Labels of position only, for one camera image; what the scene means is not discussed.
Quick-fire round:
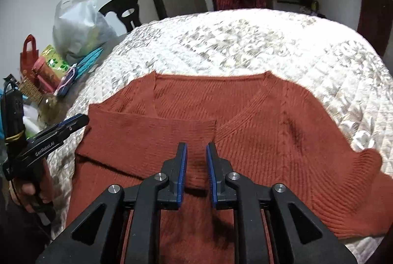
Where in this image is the white plastic bag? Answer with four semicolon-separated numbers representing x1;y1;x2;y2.
53;0;119;63

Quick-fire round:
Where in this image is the dark wooden frame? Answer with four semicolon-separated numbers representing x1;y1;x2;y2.
358;0;393;59

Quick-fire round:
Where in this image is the pink canister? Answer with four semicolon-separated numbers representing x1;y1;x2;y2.
31;57;60;93

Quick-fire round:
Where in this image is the person's left hand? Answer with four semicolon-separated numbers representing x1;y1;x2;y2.
13;156;53;213

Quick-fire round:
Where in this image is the white quilted blanket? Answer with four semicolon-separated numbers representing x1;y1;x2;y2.
51;9;393;264

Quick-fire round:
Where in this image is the gold box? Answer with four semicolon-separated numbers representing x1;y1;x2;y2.
17;78;42;103

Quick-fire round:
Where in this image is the green yellow packet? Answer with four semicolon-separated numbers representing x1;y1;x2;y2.
41;44;71;72

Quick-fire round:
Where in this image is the rust knit sweater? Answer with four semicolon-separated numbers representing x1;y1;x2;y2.
66;70;383;264

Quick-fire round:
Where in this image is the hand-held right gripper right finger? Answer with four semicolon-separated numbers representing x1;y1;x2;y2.
206;141;358;264

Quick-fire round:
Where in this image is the red gift bag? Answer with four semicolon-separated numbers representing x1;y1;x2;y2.
20;34;40;80

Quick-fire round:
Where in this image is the glass jar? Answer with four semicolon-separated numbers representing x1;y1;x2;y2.
38;92;66;125

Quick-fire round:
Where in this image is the blue pink pouch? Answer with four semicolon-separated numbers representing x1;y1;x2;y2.
57;66;77;96

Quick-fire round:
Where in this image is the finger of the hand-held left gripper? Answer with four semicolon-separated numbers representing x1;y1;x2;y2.
46;113;90;148

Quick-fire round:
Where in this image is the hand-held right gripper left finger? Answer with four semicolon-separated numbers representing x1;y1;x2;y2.
35;142;188;264

